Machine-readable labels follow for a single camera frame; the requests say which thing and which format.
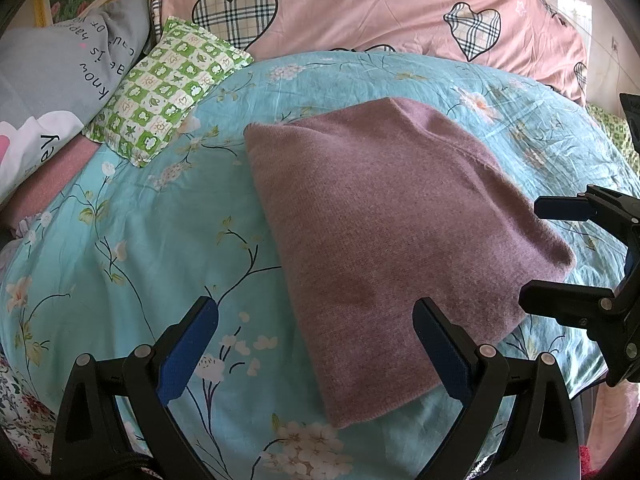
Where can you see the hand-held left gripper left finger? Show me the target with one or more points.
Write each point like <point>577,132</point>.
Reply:
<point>187,352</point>

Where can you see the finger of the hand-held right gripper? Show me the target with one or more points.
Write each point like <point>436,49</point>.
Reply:
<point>562,208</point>
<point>555,300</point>

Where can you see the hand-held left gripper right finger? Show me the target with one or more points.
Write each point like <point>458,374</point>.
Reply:
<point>445,357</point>

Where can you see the mauve knit sweater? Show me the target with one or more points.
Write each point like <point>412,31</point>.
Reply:
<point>390,220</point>

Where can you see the pale pink cloth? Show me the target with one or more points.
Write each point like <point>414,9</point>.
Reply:
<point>615,420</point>

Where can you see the green checkered pillow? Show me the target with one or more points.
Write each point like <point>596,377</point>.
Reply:
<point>165,85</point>
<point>617,132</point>

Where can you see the light blue floral blanket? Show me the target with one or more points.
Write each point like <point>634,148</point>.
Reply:
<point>150,240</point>

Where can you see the white floral cloth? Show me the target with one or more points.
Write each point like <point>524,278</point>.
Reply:
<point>25,410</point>

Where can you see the pink folded towel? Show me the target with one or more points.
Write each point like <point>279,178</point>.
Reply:
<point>55,175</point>

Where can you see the pink heart print quilt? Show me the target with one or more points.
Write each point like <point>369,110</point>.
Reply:
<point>360,5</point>

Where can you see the grey printed pillow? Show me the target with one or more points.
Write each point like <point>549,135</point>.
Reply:
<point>50,70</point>

